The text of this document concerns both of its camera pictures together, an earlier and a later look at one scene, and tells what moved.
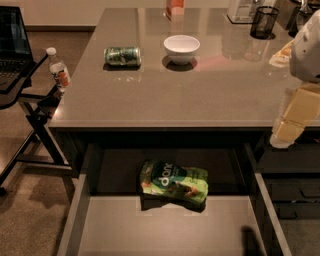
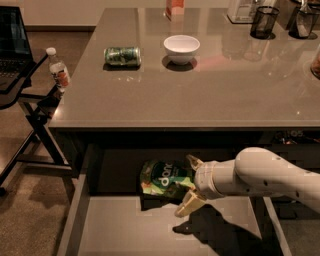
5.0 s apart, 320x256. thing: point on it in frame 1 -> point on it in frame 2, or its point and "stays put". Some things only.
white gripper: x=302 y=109 -> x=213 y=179
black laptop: x=16 y=56 stays put
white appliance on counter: x=242 y=11 stays put
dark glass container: x=301 y=16 stays put
